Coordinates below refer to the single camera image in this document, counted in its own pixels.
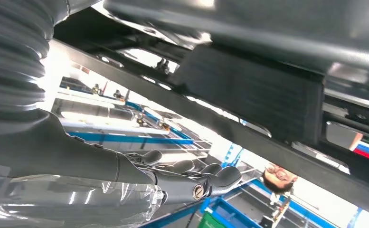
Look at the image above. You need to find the green plastic bin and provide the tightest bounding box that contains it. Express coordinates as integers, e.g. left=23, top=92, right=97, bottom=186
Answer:
left=198, top=210, right=229, bottom=228

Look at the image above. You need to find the person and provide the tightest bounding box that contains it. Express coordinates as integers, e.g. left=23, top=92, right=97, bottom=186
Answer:
left=261, top=163, right=299, bottom=222

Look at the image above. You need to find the blue metal frame rack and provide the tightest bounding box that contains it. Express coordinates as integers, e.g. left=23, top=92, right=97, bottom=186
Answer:
left=140, top=178, right=339, bottom=228
left=58, top=77, right=213, bottom=155

